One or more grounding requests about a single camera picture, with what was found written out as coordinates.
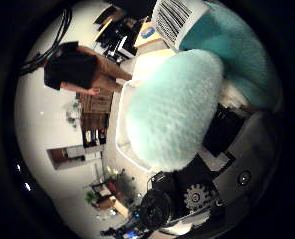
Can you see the teal plush toy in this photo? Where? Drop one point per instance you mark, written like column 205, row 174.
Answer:
column 174, row 109

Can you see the dark wooden rack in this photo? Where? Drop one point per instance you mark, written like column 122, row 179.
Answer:
column 94, row 122

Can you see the cardboard box with blue sticker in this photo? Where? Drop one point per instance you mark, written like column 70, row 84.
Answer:
column 149, row 35

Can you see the person in black shirt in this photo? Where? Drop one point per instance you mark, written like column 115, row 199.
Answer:
column 69, row 68

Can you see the brown wall shelf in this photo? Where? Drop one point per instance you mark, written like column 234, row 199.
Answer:
column 72, row 156

